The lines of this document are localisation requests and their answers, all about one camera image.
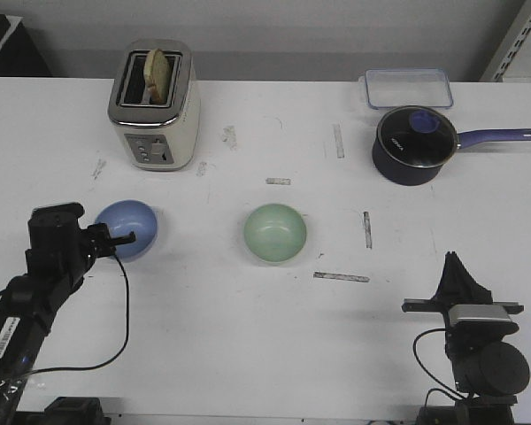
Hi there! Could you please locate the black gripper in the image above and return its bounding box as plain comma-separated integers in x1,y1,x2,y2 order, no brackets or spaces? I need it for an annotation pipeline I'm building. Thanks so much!
402,251,524,350
84,223,136,259

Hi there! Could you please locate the blue bowl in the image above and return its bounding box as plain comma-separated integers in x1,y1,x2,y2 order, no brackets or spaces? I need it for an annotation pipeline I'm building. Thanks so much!
95,199,158,262

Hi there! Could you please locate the green bowl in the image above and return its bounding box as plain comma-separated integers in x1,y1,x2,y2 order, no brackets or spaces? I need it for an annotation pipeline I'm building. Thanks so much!
242,204,307,263

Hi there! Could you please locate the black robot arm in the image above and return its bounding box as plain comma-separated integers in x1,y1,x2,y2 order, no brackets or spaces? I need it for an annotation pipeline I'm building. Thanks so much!
0,203,135,424
402,251,530,424

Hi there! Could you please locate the cream and steel toaster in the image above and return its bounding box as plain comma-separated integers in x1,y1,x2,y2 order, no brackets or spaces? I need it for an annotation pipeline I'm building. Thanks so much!
108,39,201,171

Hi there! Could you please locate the dark blue saucepan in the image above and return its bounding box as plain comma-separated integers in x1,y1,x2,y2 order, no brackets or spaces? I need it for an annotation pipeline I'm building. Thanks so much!
372,105,531,186

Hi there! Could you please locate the glass pot lid blue knob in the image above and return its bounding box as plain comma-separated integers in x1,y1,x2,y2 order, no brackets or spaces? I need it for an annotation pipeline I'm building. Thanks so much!
376,105,458,168

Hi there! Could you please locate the slice of toast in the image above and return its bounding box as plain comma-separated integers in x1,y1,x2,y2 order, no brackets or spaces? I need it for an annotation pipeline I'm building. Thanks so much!
143,49,171,104

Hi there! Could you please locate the clear plastic food container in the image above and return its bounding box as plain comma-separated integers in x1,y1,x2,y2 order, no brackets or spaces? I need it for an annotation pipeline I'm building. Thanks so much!
358,68,454,110

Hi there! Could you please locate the black box background left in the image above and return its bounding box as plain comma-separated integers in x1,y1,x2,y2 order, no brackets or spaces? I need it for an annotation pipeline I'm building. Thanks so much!
0,13,52,77

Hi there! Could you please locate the white metal shelf upright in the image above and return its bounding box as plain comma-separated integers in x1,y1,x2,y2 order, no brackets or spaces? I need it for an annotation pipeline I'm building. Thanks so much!
480,0,531,82

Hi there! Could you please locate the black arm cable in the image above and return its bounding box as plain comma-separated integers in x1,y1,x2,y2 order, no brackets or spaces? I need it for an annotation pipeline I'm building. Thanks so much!
0,255,131,386
413,326,466,408

